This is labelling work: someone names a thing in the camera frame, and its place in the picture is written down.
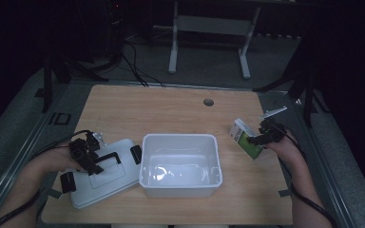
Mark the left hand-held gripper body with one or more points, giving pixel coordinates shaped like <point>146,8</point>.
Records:
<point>82,150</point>

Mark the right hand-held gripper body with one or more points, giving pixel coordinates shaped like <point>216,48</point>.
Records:
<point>271,129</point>

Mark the green and white carton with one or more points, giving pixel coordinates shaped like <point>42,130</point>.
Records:
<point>246,142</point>

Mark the white plastic storage box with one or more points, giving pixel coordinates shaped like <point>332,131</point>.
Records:
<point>180,164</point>

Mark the person's right hand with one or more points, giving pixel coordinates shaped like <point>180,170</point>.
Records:
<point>282,147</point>

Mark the person's left hand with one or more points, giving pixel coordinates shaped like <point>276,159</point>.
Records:
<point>55,160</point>

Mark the grey tape strip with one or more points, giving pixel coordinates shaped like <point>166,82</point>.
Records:
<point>285,193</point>
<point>54,193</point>

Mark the black tripod stand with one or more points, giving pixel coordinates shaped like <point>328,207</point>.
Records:
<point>301,82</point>
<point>63,69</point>

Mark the dark equipment tower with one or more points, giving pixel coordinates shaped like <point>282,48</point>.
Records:
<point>115,28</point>

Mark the white metal desk frame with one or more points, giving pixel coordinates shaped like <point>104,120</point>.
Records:
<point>212,27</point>

